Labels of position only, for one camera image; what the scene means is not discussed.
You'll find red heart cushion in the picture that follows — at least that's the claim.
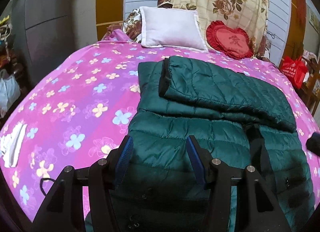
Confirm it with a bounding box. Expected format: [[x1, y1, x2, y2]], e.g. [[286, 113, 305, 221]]
[[206, 20, 253, 60]]

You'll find white plastic bag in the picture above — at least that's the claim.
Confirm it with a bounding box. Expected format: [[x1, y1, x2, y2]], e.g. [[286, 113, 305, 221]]
[[0, 69, 21, 118]]

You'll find dark green puffer jacket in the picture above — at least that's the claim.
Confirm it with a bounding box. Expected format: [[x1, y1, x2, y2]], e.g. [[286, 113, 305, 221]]
[[111, 56, 317, 231]]

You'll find brown floral quilt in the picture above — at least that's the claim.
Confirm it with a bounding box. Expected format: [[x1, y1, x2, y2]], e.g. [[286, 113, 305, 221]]
[[101, 8, 142, 43]]

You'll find clutter pile of clothes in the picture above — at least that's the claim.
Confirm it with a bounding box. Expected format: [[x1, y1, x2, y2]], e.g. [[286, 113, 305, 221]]
[[0, 16, 14, 69]]

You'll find white folded cloth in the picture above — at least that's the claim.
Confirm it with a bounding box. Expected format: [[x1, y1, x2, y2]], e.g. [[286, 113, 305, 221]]
[[1, 122, 27, 168]]

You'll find pink floral bedsheet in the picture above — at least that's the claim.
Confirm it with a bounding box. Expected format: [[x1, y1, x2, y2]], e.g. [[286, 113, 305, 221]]
[[1, 40, 319, 220]]

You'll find red shopping bag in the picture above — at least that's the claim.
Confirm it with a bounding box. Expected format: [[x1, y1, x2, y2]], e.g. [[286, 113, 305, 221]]
[[280, 56, 308, 89]]

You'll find white pillow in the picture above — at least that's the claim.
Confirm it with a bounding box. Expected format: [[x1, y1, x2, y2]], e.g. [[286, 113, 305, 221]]
[[140, 6, 208, 52]]

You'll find wooden shelf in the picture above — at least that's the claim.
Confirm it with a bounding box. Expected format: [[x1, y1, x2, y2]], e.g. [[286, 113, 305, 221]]
[[298, 50, 319, 116]]

